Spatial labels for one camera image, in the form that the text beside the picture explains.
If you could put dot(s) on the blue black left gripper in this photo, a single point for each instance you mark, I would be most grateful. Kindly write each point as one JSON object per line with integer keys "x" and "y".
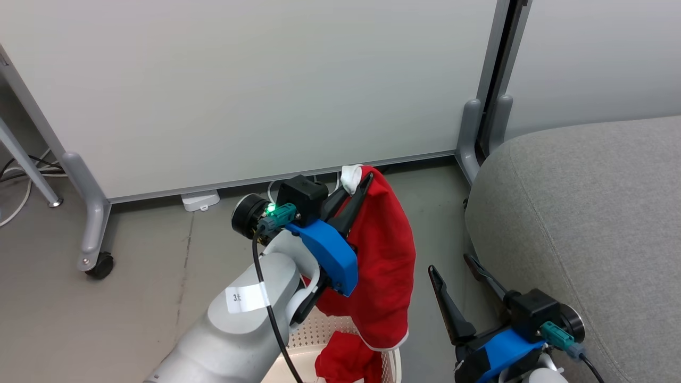
{"x": 332, "y": 255}

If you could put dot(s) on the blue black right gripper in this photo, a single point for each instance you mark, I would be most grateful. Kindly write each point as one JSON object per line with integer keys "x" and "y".
{"x": 503, "y": 348}

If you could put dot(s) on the red garment with white trim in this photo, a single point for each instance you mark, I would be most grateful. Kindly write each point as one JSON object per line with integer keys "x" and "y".
{"x": 346, "y": 359}
{"x": 383, "y": 255}

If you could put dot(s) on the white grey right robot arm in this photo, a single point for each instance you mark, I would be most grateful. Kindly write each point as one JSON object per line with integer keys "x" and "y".
{"x": 542, "y": 376}

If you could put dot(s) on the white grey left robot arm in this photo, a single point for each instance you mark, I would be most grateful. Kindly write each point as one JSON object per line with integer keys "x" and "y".
{"x": 239, "y": 330}

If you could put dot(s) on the cream perforated laundry basket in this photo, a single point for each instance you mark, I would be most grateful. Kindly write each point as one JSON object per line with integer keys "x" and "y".
{"x": 308, "y": 334}

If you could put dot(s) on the grey fabric sofa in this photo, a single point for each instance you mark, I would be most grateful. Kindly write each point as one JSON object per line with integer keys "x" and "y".
{"x": 585, "y": 223}

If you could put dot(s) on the small white adapter box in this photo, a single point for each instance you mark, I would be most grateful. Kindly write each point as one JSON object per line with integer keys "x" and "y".
{"x": 200, "y": 200}

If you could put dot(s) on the wide white partition panel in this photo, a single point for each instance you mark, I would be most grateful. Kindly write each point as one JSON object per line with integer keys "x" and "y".
{"x": 255, "y": 85}

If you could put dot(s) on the black caster wheel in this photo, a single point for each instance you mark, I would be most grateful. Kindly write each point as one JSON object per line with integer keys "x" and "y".
{"x": 101, "y": 265}

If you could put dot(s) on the narrow white partition panel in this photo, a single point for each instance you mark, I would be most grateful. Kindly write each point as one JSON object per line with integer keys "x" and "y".
{"x": 596, "y": 58}

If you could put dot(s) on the grey metal stand leg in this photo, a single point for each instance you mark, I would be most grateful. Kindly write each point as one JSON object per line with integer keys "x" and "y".
{"x": 29, "y": 173}

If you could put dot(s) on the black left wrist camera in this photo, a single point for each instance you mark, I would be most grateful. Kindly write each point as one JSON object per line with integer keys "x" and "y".
{"x": 300, "y": 197}

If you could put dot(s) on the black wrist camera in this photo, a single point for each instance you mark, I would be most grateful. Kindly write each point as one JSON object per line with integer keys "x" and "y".
{"x": 532, "y": 311}
{"x": 300, "y": 197}

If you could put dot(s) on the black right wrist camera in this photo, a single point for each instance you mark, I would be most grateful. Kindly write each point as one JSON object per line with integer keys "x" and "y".
{"x": 532, "y": 311}

